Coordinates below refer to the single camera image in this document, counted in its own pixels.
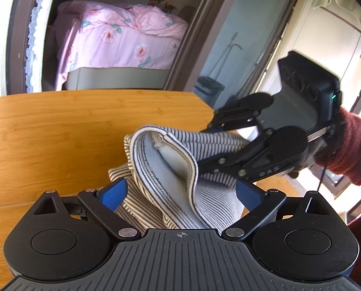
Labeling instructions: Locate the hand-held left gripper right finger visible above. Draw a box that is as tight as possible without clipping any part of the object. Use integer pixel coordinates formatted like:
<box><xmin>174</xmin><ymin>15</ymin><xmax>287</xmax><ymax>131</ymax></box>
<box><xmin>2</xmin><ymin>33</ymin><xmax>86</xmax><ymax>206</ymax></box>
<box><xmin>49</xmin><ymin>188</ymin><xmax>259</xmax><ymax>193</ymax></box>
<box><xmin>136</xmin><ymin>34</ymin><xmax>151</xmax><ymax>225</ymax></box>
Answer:
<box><xmin>222</xmin><ymin>179</ymin><xmax>333</xmax><ymax>242</ymax></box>

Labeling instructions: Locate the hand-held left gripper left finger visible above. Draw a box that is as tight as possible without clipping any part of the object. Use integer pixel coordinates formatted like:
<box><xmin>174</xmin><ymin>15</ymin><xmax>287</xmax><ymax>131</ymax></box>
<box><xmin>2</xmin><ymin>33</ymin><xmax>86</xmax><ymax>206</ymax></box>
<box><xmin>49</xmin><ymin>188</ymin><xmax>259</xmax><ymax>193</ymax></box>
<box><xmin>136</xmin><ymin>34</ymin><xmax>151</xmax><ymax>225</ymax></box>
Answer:
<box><xmin>31</xmin><ymin>178</ymin><xmax>141</xmax><ymax>240</ymax></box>

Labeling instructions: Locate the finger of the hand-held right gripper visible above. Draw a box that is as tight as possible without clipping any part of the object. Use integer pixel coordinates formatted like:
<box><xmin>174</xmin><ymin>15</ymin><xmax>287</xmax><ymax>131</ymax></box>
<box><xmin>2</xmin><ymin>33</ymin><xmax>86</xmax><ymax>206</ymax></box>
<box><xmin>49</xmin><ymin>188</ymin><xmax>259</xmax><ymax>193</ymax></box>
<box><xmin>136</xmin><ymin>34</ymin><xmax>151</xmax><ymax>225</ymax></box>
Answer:
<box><xmin>205</xmin><ymin>97</ymin><xmax>260</xmax><ymax>134</ymax></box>
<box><xmin>196</xmin><ymin>129</ymin><xmax>276</xmax><ymax>182</ymax></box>

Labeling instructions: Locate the grey striped shirt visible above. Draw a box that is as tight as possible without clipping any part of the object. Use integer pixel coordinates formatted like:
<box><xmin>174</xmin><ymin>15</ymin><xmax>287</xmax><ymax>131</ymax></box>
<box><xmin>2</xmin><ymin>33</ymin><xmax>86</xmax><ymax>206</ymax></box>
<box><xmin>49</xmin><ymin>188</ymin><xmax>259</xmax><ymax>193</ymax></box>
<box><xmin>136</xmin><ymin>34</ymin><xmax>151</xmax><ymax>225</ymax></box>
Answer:
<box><xmin>108</xmin><ymin>124</ymin><xmax>251</xmax><ymax>230</ymax></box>

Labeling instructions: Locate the person's right forearm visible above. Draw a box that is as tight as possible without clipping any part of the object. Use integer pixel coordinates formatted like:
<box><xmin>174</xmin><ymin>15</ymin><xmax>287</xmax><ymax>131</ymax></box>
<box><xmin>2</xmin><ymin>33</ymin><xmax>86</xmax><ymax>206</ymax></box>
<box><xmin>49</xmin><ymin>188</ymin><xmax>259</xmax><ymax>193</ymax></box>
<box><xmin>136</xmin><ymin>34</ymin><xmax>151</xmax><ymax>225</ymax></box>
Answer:
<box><xmin>316</xmin><ymin>107</ymin><xmax>361</xmax><ymax>198</ymax></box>

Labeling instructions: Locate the person's right hand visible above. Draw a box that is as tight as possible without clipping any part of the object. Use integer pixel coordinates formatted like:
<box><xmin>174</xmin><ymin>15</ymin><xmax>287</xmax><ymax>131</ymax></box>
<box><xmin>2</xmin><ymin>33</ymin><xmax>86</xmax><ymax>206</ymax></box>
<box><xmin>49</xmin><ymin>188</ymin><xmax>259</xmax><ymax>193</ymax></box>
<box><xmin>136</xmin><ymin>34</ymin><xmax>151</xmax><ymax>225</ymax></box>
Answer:
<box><xmin>289</xmin><ymin>111</ymin><xmax>345</xmax><ymax>179</ymax></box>

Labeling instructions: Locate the grey mop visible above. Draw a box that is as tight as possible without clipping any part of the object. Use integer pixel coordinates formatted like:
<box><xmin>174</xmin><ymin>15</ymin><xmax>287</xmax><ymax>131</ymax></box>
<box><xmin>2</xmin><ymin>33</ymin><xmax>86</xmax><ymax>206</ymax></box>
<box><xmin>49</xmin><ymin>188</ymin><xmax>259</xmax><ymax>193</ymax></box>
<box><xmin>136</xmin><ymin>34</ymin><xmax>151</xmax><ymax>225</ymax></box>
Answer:
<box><xmin>210</xmin><ymin>32</ymin><xmax>241</xmax><ymax>80</ymax></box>

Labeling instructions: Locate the glass sliding door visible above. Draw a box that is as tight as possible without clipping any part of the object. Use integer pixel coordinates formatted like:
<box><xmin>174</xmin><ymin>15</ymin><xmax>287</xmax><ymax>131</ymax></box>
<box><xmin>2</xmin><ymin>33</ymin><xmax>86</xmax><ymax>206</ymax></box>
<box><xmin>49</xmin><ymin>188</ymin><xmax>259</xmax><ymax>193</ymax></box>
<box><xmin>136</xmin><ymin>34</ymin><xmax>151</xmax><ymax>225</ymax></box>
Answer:
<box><xmin>195</xmin><ymin>0</ymin><xmax>309</xmax><ymax>98</ymax></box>

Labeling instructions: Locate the bed with pink floral quilt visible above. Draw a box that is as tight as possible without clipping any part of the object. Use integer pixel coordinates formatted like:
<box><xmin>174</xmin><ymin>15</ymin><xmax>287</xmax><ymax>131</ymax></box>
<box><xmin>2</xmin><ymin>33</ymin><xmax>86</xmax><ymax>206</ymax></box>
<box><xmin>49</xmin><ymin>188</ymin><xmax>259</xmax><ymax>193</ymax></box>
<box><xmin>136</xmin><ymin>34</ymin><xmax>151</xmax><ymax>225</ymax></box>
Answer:
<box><xmin>55</xmin><ymin>0</ymin><xmax>189</xmax><ymax>91</ymax></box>

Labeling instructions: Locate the white lace curtain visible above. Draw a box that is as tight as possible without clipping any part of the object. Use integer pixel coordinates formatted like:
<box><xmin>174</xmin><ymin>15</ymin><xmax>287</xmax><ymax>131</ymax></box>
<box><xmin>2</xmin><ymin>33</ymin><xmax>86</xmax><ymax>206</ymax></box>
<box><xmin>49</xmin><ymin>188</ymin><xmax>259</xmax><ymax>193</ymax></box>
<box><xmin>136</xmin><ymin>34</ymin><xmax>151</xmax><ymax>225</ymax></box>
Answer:
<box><xmin>23</xmin><ymin>0</ymin><xmax>56</xmax><ymax>93</ymax></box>

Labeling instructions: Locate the thin black cable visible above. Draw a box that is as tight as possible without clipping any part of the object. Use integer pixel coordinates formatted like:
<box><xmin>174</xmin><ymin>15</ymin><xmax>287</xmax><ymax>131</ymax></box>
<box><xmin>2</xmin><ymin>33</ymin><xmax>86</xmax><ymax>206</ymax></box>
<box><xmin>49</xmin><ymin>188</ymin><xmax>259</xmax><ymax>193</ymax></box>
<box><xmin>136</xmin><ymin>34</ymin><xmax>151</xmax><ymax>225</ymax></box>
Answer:
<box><xmin>317</xmin><ymin>154</ymin><xmax>331</xmax><ymax>193</ymax></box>

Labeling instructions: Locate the dark brown door frame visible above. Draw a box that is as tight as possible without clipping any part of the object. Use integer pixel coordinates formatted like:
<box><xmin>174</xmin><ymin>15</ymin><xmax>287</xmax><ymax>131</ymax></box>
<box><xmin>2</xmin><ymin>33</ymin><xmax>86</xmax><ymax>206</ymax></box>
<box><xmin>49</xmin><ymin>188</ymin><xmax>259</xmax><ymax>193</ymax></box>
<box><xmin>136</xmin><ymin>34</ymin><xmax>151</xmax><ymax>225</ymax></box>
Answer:
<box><xmin>6</xmin><ymin>0</ymin><xmax>239</xmax><ymax>95</ymax></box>

